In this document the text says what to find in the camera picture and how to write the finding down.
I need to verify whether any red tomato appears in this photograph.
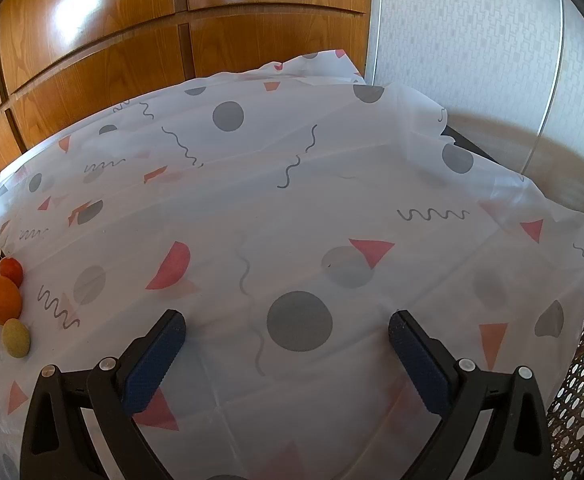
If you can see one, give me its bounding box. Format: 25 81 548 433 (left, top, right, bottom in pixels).
0 257 24 287

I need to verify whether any white patterned tablecloth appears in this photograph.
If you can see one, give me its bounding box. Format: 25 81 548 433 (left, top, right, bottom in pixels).
0 51 584 479

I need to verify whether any small yellow potato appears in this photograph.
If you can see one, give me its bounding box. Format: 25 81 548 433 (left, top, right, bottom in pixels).
1 318 31 359

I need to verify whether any small orange tangerine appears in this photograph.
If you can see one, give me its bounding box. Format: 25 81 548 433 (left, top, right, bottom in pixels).
0 275 22 325

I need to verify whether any wooden wall cabinet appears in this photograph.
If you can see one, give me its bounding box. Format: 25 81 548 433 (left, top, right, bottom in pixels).
0 0 372 172

